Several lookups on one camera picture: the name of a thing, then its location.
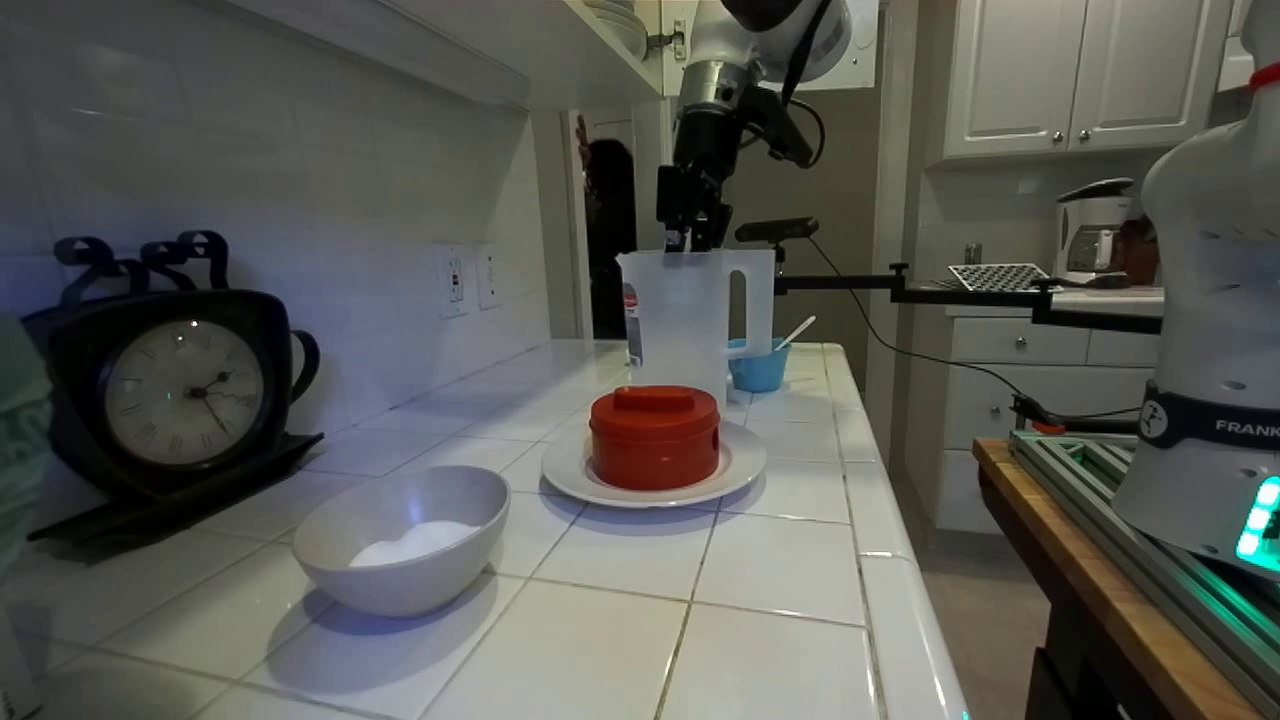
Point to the white overhead wall cabinet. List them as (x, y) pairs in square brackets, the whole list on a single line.
[(533, 44)]

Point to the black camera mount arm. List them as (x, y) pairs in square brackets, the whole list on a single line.
[(934, 284)]

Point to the white lower drawer cabinet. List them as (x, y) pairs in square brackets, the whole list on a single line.
[(1024, 363)]

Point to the white wall outlet plate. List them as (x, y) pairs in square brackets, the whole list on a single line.
[(491, 279), (454, 284)]

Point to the red round lidded container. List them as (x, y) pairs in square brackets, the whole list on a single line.
[(652, 439)]

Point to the white upper cabinet doors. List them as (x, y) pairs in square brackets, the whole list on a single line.
[(1082, 72)]

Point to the white countertop appliance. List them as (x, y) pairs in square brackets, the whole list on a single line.
[(1090, 235)]

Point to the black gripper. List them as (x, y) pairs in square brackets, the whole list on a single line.
[(694, 188)]

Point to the metal grid rack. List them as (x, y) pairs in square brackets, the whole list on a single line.
[(997, 279)]

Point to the black teacup shaped clock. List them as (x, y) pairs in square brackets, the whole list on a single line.
[(185, 393)]

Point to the black external camera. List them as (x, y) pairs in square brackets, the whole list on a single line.
[(782, 229)]

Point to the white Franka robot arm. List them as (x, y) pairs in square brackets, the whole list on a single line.
[(1204, 332)]

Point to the white round plate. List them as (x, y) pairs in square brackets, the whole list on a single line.
[(569, 476)]

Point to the wooden table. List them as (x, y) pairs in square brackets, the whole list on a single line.
[(1082, 563)]

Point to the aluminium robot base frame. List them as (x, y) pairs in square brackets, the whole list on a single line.
[(1174, 585)]

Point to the white translucent plastic pitcher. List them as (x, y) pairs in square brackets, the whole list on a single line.
[(684, 324)]

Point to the white ceramic bowl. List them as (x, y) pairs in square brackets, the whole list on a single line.
[(403, 545)]

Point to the blue bowl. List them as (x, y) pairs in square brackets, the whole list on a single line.
[(763, 369)]

